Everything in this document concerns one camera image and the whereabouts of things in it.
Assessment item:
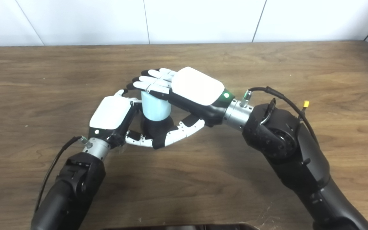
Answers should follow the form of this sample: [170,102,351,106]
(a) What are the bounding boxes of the light-blue hose piece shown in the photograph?
[141,91,172,122]

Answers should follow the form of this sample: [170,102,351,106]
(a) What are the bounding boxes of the white and black right hand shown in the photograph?
[126,66,235,150]

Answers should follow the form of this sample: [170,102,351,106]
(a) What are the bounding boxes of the black robot torso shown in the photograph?
[103,224,261,230]

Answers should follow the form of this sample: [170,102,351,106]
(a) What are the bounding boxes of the white and black left hand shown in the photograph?
[88,89,159,149]

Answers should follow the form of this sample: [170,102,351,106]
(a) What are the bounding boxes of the black flared nozzle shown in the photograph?
[141,116,175,149]

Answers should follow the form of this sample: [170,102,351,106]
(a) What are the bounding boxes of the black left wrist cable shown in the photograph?
[34,136,90,213]

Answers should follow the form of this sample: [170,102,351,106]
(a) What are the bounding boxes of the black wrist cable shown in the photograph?
[34,136,90,213]
[240,86,318,144]

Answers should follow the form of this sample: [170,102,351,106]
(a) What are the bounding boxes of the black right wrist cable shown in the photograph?
[240,86,318,144]

